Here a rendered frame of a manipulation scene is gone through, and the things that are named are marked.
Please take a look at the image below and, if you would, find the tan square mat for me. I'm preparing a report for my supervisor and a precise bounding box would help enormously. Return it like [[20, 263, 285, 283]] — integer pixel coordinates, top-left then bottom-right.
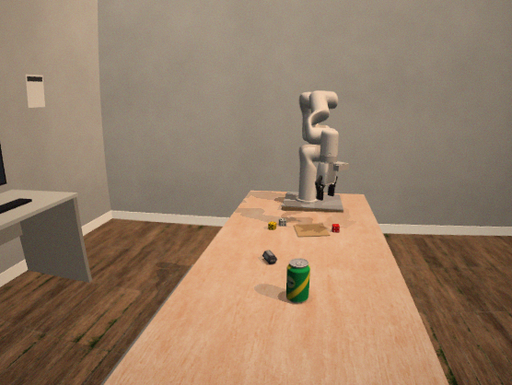
[[294, 224, 330, 238]]

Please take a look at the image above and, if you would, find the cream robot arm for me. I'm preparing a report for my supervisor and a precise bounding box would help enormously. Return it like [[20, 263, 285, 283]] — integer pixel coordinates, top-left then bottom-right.
[[296, 90, 349, 203]]

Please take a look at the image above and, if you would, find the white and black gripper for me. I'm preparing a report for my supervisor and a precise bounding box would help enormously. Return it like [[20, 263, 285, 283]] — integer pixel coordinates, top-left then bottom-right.
[[315, 161, 338, 200]]

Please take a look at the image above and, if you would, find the green drink can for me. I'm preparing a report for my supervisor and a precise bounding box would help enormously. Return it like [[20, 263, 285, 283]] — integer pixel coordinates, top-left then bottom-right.
[[286, 258, 310, 303]]

